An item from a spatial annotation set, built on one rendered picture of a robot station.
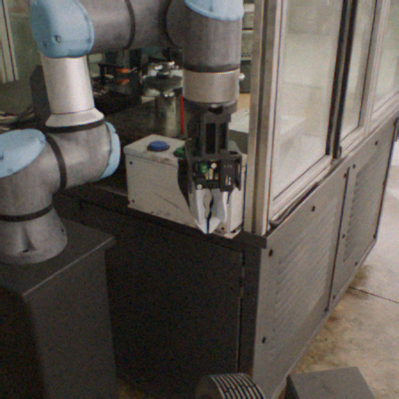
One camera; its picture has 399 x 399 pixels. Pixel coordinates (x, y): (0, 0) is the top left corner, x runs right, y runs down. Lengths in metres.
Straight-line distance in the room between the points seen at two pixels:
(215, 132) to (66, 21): 0.22
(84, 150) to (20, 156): 0.13
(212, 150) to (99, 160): 0.40
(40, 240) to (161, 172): 0.29
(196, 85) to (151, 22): 0.10
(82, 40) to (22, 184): 0.40
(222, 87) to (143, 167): 0.51
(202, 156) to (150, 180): 0.48
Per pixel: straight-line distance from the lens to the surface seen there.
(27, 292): 0.96
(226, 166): 0.68
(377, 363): 1.95
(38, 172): 0.98
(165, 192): 1.12
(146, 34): 0.70
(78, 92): 1.02
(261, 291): 1.21
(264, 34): 0.97
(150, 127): 1.43
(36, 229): 1.02
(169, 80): 1.48
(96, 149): 1.03
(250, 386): 0.47
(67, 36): 0.64
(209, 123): 0.65
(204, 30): 0.64
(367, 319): 2.14
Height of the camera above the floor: 1.29
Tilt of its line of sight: 27 degrees down
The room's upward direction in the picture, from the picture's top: straight up
